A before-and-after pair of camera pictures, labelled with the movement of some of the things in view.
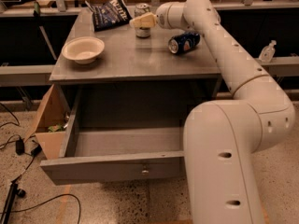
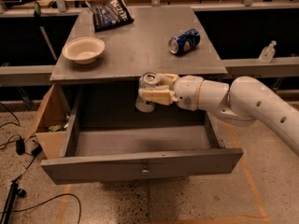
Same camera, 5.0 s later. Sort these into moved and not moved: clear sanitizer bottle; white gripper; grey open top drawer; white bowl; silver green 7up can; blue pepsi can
Moved: silver green 7up can; white gripper
Not moved: blue pepsi can; grey open top drawer; white bowl; clear sanitizer bottle
